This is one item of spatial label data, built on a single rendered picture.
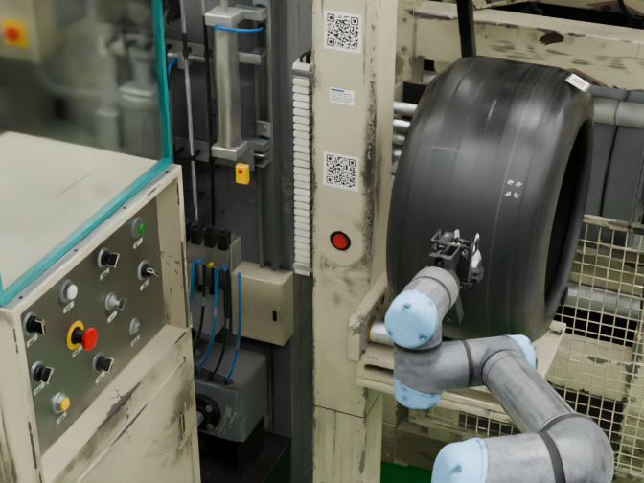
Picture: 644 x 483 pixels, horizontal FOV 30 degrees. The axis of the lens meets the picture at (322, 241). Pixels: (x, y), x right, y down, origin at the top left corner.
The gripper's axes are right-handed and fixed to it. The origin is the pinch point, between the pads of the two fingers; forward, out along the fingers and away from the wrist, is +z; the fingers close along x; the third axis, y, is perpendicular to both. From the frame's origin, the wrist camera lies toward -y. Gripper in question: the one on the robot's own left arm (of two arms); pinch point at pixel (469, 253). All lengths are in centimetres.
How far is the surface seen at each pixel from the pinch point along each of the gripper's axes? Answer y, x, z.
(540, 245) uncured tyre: 1.5, -11.2, 6.0
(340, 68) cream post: 24.2, 32.7, 17.5
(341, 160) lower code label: 5.1, 32.2, 19.8
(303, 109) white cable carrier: 14.1, 40.9, 19.8
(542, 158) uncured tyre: 16.2, -8.8, 9.8
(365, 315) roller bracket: -25.2, 23.6, 15.7
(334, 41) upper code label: 29.3, 33.8, 16.8
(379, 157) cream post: 5.4, 25.9, 24.5
